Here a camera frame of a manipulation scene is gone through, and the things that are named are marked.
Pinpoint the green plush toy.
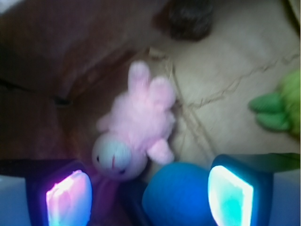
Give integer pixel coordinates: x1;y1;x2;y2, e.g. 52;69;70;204
248;69;301;140

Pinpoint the brown paper bag tray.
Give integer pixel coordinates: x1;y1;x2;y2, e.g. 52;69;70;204
0;0;301;226

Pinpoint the blue plush ball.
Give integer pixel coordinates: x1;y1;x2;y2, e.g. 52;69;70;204
142;162;216;226

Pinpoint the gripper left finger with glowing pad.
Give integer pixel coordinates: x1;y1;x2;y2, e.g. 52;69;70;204
0;160;92;226

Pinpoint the pink plush bunny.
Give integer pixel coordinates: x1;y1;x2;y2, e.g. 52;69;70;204
92;61;176;181

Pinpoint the brown rock-like lump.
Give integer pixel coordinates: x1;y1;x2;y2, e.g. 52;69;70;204
151;0;214;41

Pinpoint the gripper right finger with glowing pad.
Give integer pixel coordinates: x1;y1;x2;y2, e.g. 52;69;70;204
208;153;301;226

